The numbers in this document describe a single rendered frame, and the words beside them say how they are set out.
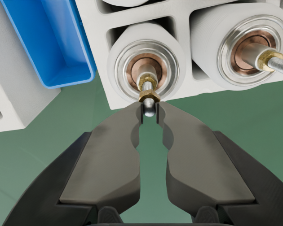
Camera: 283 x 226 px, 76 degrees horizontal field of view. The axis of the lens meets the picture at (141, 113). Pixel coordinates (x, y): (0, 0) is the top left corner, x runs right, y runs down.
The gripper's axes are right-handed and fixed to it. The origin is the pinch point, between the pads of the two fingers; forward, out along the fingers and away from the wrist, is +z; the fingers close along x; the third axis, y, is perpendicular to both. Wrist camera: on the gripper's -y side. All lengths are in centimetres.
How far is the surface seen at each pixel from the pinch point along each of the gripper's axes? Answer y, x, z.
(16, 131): 27, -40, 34
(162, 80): 1.4, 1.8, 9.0
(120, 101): 7.9, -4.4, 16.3
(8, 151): 35, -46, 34
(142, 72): -0.3, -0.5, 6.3
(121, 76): 1.0, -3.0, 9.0
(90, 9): -5.9, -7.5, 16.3
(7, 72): 3.4, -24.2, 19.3
